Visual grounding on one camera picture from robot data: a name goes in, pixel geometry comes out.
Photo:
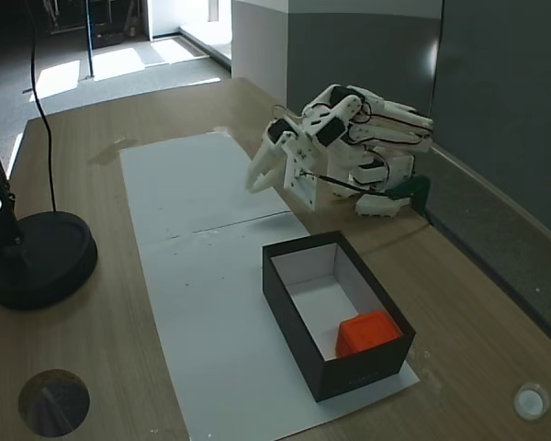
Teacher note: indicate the orange cube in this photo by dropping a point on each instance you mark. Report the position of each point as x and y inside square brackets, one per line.
[365, 333]

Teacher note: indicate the dark brown open box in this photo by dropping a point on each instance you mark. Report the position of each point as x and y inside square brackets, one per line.
[363, 381]

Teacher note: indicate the clear tape strip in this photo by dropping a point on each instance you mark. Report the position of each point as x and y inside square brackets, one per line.
[222, 130]
[108, 156]

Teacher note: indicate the white paper sheet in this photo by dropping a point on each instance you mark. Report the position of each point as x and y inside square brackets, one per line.
[188, 184]
[220, 344]

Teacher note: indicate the green table clamp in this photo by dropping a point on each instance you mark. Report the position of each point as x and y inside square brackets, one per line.
[415, 186]

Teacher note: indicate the blue pole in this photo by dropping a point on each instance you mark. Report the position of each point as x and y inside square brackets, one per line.
[90, 46]

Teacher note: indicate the black desk lamp stand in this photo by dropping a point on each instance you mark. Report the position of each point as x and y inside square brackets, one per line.
[41, 257]

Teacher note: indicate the white round cap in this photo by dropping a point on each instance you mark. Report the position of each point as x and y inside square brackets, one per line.
[530, 402]

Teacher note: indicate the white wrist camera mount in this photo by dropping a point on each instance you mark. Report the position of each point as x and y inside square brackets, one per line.
[305, 188]

